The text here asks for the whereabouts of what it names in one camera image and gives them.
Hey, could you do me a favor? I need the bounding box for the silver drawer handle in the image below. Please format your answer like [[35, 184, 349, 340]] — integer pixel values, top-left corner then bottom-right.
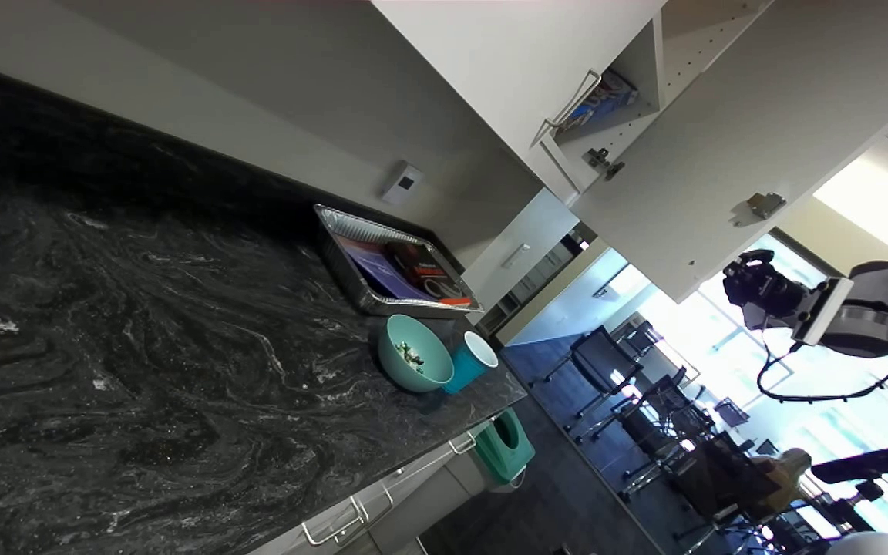
[[445, 429, 485, 460], [299, 494, 376, 548]]

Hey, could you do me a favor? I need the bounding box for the black office chair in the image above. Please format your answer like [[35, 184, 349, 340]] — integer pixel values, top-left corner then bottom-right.
[[563, 322, 654, 412], [616, 378, 715, 487]]

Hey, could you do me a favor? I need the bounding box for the blue plastic cup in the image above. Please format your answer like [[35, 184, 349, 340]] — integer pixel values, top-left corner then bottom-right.
[[440, 331, 503, 397]]

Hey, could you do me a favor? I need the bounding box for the black padded bar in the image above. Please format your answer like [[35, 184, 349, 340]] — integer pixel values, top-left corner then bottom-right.
[[807, 440, 888, 487]]

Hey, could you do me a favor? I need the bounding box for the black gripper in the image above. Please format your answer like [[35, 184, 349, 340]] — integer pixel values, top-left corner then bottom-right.
[[718, 246, 811, 332]]

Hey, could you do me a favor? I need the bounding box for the brown office chair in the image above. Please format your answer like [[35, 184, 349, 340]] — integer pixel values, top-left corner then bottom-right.
[[670, 429, 813, 536]]

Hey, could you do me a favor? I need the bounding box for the purple packet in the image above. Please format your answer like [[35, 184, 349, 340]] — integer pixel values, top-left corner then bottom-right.
[[345, 236, 417, 302]]

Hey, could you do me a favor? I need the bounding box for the orange and black packet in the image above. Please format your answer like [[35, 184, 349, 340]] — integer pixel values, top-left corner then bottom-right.
[[400, 244, 472, 308]]

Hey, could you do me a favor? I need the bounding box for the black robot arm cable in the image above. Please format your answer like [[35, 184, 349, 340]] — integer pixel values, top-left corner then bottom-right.
[[753, 260, 888, 407]]

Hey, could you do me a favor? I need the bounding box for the white wall thermostat panel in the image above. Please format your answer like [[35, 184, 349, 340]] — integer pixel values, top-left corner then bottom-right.
[[376, 160, 429, 208]]

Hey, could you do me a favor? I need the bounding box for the teal bowl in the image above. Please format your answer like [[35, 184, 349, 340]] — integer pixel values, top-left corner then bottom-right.
[[374, 310, 455, 393]]

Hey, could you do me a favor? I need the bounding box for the white cabinet door with handle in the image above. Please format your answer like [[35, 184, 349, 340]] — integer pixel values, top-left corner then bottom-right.
[[366, 0, 670, 202]]

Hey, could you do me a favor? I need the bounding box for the blue box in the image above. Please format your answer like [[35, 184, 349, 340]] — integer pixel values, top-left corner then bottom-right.
[[555, 70, 641, 142]]

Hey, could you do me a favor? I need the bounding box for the white cabinet carcass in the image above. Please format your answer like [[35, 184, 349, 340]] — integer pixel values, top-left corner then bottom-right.
[[548, 0, 777, 202]]

